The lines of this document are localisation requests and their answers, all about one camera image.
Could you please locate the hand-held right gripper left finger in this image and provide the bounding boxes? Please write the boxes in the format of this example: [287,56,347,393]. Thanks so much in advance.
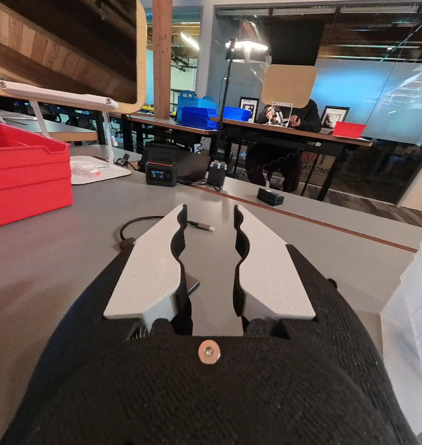
[103,204,188,327]

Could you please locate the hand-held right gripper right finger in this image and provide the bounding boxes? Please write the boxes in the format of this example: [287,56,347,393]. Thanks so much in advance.
[233,204,317,321]

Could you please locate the dark grey usb hub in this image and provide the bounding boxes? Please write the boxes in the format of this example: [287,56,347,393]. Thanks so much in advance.
[184,272,201,297]

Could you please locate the black usb-c cable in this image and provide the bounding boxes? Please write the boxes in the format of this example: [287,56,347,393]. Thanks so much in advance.
[119,216,216,251]

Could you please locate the clear plastic storage bin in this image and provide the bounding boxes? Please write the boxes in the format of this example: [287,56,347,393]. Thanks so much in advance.
[381,231,422,436]

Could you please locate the small black box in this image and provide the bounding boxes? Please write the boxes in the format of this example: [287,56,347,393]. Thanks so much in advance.
[256,187,285,208]

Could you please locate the black battery charger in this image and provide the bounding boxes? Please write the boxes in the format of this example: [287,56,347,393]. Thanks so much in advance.
[206,161,230,187]

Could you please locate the printed cardboard box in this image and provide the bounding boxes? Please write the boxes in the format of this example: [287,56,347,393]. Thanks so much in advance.
[299,153,337,187]

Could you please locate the brown-edged work table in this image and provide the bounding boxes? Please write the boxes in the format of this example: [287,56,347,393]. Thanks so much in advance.
[108,112,221,164]
[210,116,374,203]

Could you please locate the stacked red plastic bins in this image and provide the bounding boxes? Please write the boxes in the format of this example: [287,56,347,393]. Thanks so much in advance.
[0,122,75,230]

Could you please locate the clear acrylic panel stand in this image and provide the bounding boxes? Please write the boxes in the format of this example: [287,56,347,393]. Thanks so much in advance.
[0,79,132,186]
[272,101,293,126]

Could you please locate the small red plastic bin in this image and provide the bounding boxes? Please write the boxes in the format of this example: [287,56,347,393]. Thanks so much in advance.
[332,121,367,138]

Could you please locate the blue plastic bin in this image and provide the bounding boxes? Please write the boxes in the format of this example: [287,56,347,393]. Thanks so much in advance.
[223,106,252,123]

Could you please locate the framed tag sign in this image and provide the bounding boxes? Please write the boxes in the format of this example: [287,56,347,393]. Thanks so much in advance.
[320,106,350,135]
[239,96,260,123]

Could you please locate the rounded wooden panel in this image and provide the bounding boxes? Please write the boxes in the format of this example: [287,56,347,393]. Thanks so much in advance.
[261,64,318,105]
[0,0,148,114]

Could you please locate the black light stand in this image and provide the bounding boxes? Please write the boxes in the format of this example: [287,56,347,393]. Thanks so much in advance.
[211,36,269,161]

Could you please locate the fluorescent ceiling light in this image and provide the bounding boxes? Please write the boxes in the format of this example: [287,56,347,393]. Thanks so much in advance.
[179,31,200,50]

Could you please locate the blue handled tote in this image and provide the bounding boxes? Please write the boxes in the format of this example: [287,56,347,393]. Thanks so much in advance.
[176,90,218,123]

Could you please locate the wooden post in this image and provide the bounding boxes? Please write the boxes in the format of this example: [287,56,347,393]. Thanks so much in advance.
[151,0,173,120]

